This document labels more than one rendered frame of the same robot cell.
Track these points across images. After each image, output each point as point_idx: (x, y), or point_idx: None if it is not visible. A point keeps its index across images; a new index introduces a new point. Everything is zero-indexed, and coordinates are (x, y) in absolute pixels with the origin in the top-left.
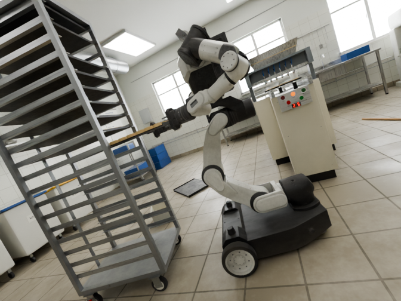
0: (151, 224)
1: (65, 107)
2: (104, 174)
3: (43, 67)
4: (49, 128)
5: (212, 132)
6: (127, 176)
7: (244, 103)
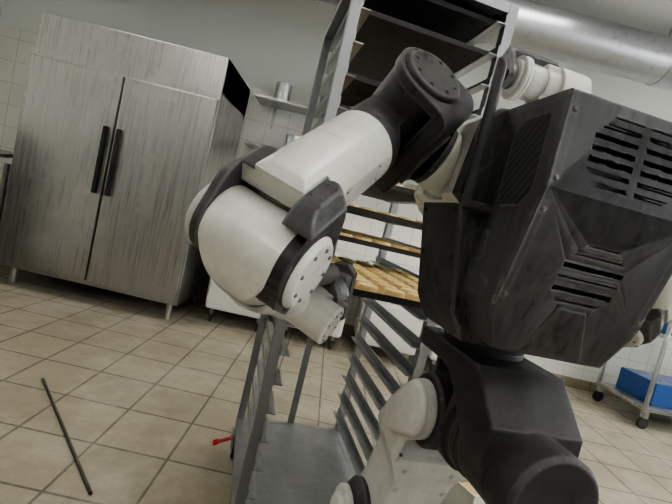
0: (362, 464)
1: None
2: (381, 311)
3: (346, 93)
4: None
5: (388, 414)
6: (390, 346)
7: (510, 446)
